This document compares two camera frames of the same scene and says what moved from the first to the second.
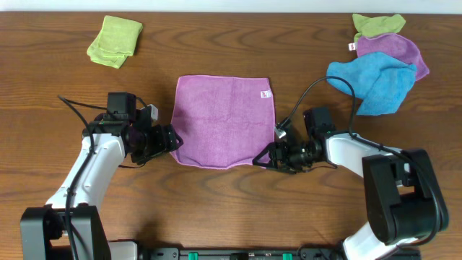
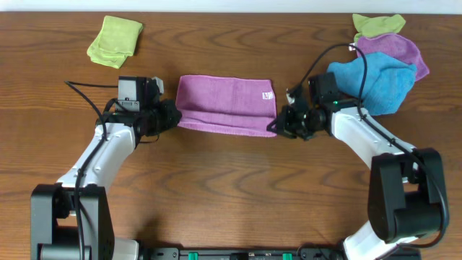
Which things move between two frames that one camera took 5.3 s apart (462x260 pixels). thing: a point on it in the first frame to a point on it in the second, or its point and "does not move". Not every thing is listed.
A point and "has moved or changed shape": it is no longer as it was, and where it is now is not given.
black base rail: [264, 253] does not move
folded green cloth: [117, 40] does not move
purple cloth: [222, 121] has moved or changed shape
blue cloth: [382, 83] does not move
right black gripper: [276, 156] to [286, 123]
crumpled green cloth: [373, 27] does not move
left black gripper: [167, 138] to [171, 114]
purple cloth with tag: [395, 45] does not move
